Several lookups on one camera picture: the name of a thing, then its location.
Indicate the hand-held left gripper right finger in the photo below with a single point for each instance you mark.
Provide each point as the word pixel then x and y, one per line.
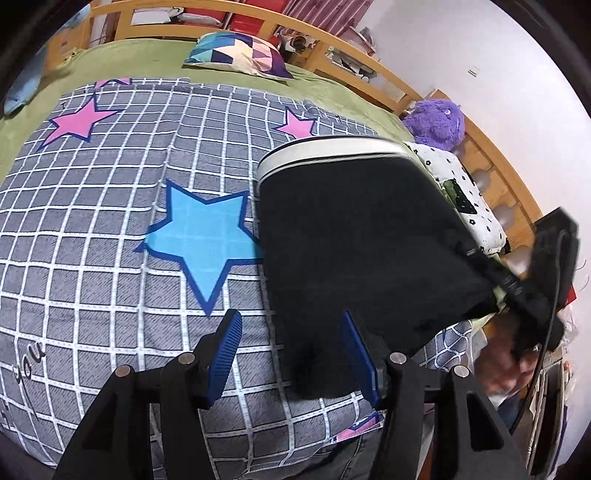
pixel 362 364

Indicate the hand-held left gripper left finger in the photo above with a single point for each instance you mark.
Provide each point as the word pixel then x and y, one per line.
pixel 224 360

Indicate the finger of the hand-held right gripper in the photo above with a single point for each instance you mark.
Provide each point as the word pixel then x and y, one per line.
pixel 489 272

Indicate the black pants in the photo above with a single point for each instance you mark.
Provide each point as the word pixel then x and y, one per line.
pixel 360 240

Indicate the person's right hand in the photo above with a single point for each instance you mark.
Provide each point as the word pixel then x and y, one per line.
pixel 501 369

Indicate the white flower print pillow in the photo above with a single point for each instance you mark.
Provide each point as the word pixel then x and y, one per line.
pixel 482 219

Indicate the dark object on pillow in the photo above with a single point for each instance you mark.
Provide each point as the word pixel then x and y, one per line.
pixel 459 198

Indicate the person's leg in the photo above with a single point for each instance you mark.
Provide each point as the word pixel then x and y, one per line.
pixel 346 457

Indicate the grey checked star blanket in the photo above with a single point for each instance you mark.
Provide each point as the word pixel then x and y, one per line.
pixel 115 277

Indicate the purple plush toy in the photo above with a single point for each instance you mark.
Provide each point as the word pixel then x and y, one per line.
pixel 434 122

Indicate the pile of boxes and papers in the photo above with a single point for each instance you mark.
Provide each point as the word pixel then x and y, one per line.
pixel 341 55

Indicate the geometric patterned pillow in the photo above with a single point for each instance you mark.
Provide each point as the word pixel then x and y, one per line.
pixel 235 55

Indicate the striped maroon curtain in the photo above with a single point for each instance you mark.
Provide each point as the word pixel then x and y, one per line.
pixel 323 14

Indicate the green bed sheet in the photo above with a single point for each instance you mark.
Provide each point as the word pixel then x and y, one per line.
pixel 152 60

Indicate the red chair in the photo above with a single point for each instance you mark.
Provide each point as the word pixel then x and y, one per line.
pixel 247 22
pixel 217 16

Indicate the blue fleece blanket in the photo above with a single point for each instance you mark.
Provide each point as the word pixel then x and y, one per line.
pixel 25 83

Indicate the white wall switch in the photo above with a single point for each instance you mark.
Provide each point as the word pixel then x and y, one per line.
pixel 473 71

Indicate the wooden bed frame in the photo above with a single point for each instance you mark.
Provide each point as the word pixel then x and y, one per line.
pixel 383 78

